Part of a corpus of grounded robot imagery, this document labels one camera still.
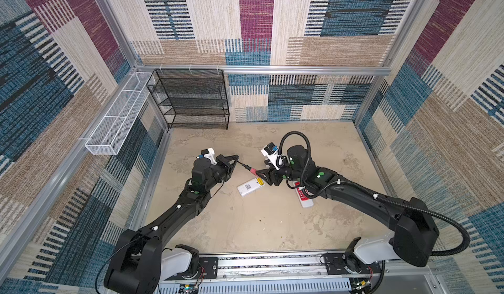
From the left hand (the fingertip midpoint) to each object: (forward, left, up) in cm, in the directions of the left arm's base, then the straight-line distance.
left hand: (240, 153), depth 79 cm
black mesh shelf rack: (+43, +29, -6) cm, 52 cm away
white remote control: (-3, -4, -22) cm, 23 cm away
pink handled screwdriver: (-6, -5, -3) cm, 8 cm away
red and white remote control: (-11, -28, -22) cm, 37 cm away
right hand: (-6, -8, -3) cm, 11 cm away
